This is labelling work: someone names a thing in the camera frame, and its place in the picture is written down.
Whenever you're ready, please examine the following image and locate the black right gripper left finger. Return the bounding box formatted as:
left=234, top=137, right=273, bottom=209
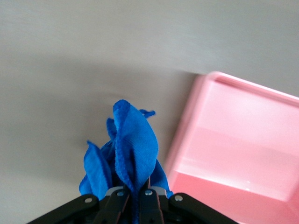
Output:
left=27, top=185, right=131, bottom=224

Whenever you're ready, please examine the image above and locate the blue cloth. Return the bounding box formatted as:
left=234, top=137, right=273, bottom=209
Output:
left=78, top=99, right=175, bottom=224

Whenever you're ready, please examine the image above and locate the pink plastic box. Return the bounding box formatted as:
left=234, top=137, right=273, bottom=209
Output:
left=164, top=71, right=299, bottom=224

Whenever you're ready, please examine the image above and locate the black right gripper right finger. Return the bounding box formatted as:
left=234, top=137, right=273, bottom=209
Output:
left=138, top=188, right=238, bottom=224

